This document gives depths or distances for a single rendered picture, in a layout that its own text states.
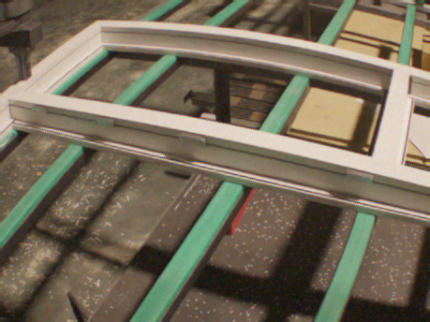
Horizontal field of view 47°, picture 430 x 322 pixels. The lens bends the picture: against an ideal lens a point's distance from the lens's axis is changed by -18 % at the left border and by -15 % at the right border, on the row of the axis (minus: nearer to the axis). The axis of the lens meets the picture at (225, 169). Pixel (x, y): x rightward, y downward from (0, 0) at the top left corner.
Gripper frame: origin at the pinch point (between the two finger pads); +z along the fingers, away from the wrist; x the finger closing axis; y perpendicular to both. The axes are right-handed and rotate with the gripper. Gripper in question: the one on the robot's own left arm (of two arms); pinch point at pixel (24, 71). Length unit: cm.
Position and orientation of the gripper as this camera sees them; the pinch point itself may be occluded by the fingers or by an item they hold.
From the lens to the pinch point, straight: 132.9
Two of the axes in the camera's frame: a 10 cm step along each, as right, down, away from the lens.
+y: 3.9, -5.6, 7.3
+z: 0.3, 8.0, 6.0
